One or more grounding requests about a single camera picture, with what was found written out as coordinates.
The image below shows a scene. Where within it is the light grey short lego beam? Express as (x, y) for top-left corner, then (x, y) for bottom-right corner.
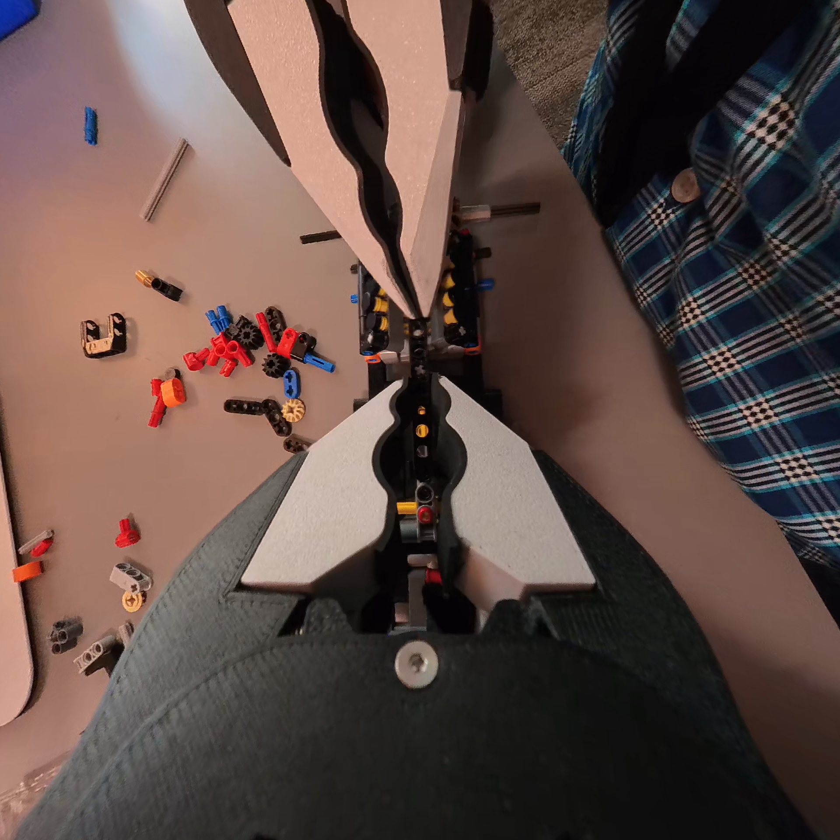
(73, 635), (121, 677)

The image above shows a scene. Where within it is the dark grey double lego connector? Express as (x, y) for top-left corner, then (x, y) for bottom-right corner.
(47, 618), (85, 656)

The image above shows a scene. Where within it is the black body strap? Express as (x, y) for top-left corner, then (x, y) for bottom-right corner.
(594, 0), (815, 228)

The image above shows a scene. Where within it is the person's plaid clothing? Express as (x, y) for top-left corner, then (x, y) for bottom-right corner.
(563, 0), (840, 592)

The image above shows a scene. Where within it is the light grey lego connector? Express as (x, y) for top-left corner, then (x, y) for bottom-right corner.
(109, 562), (154, 594)

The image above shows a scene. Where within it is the black lego connector blue pin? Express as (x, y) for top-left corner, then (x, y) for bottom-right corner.
(289, 333), (337, 374)

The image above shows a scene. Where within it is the blue plastic bin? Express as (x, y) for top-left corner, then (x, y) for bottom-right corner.
(0, 0), (42, 42)

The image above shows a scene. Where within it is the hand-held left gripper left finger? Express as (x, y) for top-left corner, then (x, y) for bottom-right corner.
(239, 379), (405, 624)

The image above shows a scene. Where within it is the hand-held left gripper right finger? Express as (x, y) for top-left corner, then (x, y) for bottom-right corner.
(437, 378), (597, 626)

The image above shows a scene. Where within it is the white tablet stand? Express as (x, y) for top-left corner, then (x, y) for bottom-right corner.
(0, 394), (35, 727)

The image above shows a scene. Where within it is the clear empty plastic bag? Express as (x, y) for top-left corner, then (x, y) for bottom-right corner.
(0, 755), (73, 840)

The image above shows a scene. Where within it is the lego car chassis model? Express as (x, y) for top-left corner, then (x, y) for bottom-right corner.
(301, 200), (542, 634)

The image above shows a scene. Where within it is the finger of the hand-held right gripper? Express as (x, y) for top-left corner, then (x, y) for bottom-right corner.
(340, 0), (468, 316)
(225, 0), (422, 316)

